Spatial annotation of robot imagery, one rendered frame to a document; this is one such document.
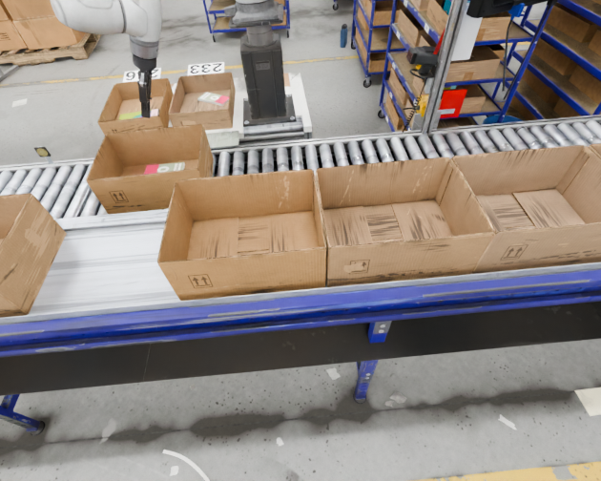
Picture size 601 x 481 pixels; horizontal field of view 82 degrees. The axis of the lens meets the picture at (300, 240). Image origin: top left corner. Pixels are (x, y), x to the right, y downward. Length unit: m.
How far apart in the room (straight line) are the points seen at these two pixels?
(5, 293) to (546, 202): 1.52
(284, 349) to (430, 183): 0.68
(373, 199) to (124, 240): 0.78
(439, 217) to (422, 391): 0.93
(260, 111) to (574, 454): 1.99
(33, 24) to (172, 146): 3.97
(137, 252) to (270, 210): 0.42
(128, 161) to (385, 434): 1.60
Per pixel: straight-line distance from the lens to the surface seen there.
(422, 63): 1.62
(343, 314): 0.99
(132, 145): 1.64
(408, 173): 1.09
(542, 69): 3.10
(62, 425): 2.06
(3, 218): 1.36
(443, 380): 1.85
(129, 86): 2.21
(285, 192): 1.05
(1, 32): 5.69
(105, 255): 1.19
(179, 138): 1.58
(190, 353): 1.20
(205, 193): 1.06
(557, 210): 1.31
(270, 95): 1.76
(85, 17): 1.28
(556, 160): 1.30
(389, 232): 1.07
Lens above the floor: 1.67
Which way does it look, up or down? 50 degrees down
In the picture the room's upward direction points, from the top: 4 degrees counter-clockwise
